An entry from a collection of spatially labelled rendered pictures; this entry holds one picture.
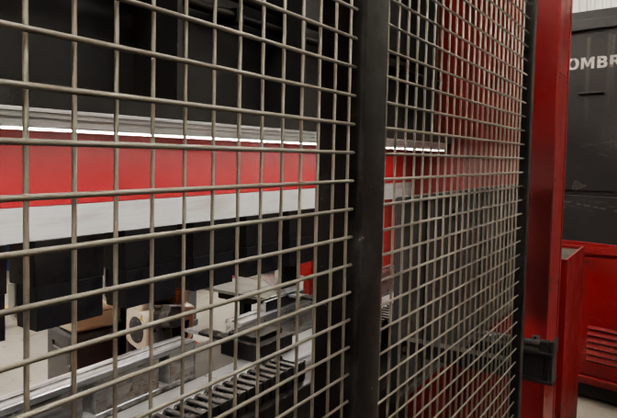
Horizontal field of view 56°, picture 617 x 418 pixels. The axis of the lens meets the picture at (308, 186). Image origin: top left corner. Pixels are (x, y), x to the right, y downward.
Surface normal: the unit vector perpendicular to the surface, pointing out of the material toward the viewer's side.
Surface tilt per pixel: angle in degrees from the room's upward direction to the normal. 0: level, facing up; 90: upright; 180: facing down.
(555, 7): 90
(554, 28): 90
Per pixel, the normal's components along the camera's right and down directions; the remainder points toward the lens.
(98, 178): 0.84, 0.04
